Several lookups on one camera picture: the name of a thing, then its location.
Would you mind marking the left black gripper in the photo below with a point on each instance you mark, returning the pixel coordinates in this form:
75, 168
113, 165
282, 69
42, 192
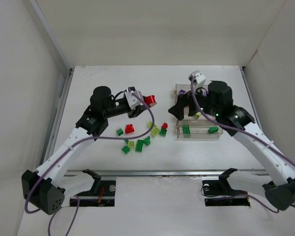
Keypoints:
134, 111

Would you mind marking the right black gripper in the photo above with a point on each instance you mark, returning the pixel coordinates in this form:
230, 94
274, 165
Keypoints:
187, 104

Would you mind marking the lime lego brick carried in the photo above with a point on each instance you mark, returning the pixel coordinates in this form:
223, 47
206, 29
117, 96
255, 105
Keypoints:
197, 115

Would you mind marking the green lego brick carried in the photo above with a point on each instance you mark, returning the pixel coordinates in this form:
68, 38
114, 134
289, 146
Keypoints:
213, 129

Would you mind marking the red irregular lego piece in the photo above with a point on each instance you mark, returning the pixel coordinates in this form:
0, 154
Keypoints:
129, 129

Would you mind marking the red rounded lego brick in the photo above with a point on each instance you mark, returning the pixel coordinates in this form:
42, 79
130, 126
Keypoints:
150, 100

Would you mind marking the green lego piece studded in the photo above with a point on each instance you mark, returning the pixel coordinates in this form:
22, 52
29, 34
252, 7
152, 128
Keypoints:
147, 141

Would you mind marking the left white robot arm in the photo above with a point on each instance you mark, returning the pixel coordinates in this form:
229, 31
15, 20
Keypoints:
46, 187

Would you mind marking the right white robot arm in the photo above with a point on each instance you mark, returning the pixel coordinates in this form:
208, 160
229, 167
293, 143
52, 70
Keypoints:
218, 107

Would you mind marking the clear container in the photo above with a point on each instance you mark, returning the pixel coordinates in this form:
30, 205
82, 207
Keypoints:
198, 131
174, 103
201, 118
183, 88

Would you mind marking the small lime lego brick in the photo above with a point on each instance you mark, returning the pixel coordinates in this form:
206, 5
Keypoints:
131, 144

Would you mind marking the green lego brick bottom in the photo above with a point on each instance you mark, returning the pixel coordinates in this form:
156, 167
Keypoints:
125, 150

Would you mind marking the long green lego brick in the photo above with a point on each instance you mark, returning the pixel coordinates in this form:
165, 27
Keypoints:
139, 146

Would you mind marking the lime lego brick lower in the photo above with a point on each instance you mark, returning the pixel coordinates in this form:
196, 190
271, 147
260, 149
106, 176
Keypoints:
155, 131

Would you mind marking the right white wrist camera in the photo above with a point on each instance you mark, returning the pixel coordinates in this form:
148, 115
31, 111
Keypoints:
198, 79

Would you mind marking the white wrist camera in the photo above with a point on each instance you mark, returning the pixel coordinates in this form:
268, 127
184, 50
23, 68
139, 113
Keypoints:
133, 97
198, 79

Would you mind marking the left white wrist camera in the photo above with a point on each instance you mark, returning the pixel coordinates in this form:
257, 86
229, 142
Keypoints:
133, 97

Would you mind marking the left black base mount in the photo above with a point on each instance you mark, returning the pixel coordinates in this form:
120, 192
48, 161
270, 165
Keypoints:
98, 190

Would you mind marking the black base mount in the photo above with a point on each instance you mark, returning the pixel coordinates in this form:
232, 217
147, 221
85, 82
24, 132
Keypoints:
218, 193
98, 190

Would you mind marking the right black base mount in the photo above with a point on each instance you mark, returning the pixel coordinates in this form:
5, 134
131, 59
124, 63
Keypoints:
218, 193

